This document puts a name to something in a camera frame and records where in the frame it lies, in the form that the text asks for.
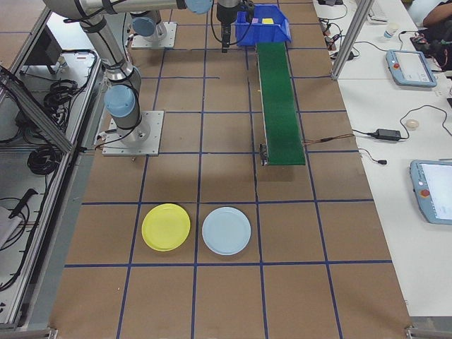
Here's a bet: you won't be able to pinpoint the green conveyor belt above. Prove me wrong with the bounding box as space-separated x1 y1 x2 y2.
256 41 307 167

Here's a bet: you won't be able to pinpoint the black cable coil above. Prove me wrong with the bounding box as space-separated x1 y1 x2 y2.
44 79 88 117
27 144 60 177

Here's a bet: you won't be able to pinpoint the white keyboard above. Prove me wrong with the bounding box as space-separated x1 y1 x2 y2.
367 0 389 24

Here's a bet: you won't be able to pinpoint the black handle tool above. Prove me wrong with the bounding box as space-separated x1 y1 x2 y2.
8 189 39 219

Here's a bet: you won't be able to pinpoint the yellow plate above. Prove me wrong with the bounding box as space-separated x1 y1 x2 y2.
141 203 192 252

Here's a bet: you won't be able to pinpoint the aluminium extrusion post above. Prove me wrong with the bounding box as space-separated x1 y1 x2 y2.
330 0 375 81

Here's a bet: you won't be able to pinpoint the blue grey teach pendant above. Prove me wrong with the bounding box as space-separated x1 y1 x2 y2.
384 49 439 88
409 159 452 226

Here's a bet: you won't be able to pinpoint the red conveyor wire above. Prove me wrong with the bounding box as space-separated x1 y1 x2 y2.
304 133 355 145

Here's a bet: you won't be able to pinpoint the black barrel plug cable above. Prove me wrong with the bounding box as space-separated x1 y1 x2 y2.
358 148 388 166

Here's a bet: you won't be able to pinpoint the dark control box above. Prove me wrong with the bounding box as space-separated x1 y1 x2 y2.
21 25 65 69

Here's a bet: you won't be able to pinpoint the black red wire jumble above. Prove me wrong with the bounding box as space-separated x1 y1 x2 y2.
411 30 452 71

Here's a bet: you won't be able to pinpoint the blue plastic bin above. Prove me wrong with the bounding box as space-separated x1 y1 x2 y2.
234 3 293 49

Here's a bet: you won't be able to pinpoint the metal bar frame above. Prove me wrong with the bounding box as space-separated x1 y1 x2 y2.
0 0 107 331

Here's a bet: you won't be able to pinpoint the light blue plate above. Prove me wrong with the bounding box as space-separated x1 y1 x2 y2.
201 206 252 256

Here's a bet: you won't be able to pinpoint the person in dark clothes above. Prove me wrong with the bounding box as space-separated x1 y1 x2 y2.
422 0 452 28

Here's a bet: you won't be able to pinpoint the tangled black wires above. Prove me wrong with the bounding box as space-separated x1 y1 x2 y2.
319 17 345 54

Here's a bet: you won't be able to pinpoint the black power brick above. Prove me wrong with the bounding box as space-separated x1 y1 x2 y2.
374 128 403 141

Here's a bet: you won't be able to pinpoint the black camera cable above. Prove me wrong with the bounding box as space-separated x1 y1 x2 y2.
210 6 256 49

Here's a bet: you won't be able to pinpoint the white square base plate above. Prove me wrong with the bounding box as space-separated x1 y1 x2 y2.
102 109 165 156
131 21 177 49

